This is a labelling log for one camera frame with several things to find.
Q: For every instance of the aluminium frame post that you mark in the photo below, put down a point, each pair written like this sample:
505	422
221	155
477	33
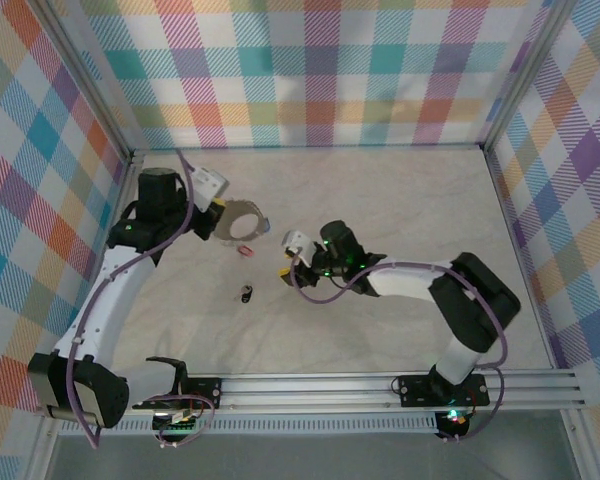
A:
102	95
523	75

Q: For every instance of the aluminium side frame rail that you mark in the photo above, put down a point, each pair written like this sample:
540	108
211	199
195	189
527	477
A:
510	225
125	200

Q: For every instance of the small lit circuit board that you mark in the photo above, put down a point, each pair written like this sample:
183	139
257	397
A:
452	416

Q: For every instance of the blue plastic key tag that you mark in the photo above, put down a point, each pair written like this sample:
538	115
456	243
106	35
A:
268	226

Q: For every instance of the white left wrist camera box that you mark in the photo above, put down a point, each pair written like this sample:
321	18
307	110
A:
207	185

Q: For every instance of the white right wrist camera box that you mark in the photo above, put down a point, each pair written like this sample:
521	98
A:
297	245

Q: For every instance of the black-headed key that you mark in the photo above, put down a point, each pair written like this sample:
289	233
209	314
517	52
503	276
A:
248	293

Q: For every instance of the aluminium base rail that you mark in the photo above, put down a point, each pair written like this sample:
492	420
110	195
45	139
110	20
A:
305	390

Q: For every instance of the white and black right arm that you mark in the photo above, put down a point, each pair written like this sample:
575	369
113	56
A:
410	280

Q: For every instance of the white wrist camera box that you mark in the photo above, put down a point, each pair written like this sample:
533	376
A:
297	245
207	185

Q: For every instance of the green circuit board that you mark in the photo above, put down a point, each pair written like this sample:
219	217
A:
180	427

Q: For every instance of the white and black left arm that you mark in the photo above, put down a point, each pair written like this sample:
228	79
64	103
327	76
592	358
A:
110	290

